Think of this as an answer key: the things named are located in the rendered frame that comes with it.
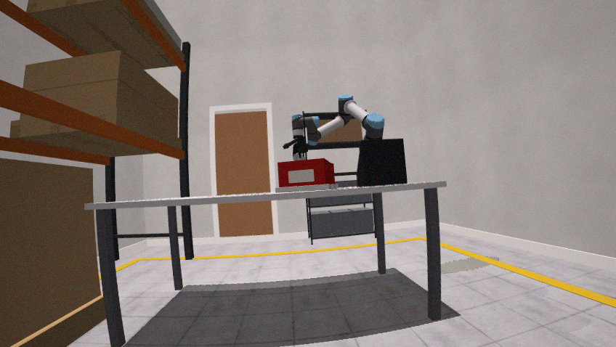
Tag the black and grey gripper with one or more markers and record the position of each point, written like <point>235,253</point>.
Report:
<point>298,148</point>

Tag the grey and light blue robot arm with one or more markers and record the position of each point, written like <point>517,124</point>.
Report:
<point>373,123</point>

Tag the red crate with dividers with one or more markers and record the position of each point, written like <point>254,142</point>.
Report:
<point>303,173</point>
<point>332,177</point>

